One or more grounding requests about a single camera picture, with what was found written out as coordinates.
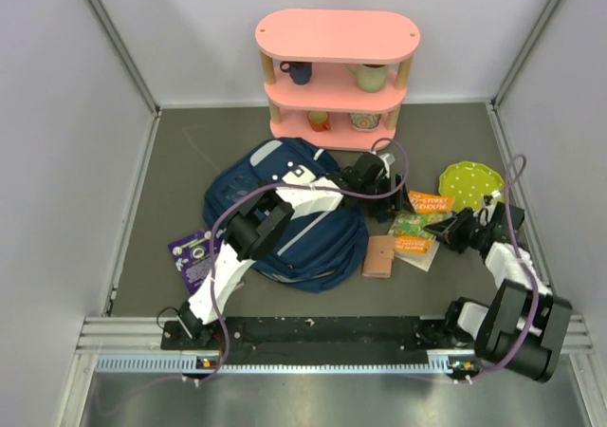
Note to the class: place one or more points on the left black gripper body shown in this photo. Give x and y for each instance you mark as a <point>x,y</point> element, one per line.
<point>380,185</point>

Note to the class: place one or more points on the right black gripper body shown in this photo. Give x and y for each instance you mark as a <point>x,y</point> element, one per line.
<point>470,234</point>

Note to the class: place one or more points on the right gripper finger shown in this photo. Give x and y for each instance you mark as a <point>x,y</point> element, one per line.
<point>444,231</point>
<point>464,218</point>

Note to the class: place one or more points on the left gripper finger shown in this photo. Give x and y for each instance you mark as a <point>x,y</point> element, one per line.
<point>382,211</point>
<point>399,197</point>

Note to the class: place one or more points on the orange treehouse book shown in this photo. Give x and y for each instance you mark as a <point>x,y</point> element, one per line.
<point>413,244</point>

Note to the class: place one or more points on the navy blue backpack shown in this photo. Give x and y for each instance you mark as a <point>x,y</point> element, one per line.
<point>317,252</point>

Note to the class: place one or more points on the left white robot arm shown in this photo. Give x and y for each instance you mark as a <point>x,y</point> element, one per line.
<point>250,229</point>

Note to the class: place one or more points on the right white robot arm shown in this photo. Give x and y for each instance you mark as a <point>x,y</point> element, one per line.
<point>525,324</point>

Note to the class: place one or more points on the green polka dot plate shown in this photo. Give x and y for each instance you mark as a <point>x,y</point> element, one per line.
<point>468,182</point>

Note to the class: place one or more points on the tan leather wallet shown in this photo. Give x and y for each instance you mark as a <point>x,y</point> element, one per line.
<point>379,257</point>

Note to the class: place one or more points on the patterned ceramic bowl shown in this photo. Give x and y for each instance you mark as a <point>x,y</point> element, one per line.
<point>365,122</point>

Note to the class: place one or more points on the orange cup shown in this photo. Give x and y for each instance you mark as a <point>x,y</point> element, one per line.
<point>319,121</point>

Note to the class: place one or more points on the pale green mug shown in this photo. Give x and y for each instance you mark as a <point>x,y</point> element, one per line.
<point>369,78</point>

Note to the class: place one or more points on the pink three-tier shelf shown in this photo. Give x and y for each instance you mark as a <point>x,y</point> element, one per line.
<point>329,39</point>

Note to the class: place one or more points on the dark blue mug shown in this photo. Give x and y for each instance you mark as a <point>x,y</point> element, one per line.
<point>299,72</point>

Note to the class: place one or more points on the purple book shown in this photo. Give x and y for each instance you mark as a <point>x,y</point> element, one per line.
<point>191,255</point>

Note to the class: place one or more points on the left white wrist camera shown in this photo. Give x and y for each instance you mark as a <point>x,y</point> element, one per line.
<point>388,160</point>

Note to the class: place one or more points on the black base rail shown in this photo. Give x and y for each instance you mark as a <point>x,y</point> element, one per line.
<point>318,340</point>

